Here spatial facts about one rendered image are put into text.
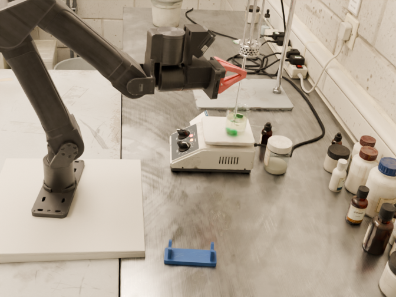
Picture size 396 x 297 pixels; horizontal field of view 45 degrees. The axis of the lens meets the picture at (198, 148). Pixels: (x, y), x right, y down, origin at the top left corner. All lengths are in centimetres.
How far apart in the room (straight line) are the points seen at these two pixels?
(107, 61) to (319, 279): 57
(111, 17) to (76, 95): 208
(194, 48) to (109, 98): 55
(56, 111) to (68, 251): 26
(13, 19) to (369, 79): 95
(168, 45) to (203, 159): 31
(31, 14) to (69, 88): 69
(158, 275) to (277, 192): 37
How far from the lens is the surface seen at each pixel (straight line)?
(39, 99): 94
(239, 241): 98
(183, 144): 113
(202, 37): 96
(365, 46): 145
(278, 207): 108
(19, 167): 115
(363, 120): 134
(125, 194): 105
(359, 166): 114
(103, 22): 354
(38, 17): 86
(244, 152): 112
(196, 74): 97
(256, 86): 157
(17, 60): 90
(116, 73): 92
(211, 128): 115
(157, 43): 94
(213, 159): 112
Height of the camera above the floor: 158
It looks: 33 degrees down
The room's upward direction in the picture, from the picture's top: 5 degrees clockwise
